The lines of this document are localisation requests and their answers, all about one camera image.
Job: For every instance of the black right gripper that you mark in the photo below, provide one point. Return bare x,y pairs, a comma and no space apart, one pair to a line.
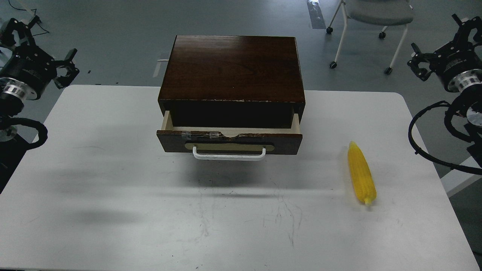
457,62

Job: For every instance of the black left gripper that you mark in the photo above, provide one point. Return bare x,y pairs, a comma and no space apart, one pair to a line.
29,64

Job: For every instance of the yellow corn cob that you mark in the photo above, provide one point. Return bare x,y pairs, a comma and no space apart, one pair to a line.
363,184

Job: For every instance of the wooden drawer with white handle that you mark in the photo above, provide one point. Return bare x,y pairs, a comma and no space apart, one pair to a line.
230,144

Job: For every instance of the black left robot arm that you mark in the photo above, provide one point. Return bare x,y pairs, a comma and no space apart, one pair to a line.
18,135

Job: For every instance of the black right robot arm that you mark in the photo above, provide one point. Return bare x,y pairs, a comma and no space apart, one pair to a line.
462,118

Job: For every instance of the dark wooden drawer cabinet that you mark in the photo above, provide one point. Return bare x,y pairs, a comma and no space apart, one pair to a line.
233,81

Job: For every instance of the grey office chair on wheels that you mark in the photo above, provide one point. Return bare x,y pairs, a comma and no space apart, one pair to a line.
383,13

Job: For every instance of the grey tape strip on floor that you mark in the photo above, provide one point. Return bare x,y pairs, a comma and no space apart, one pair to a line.
315,14

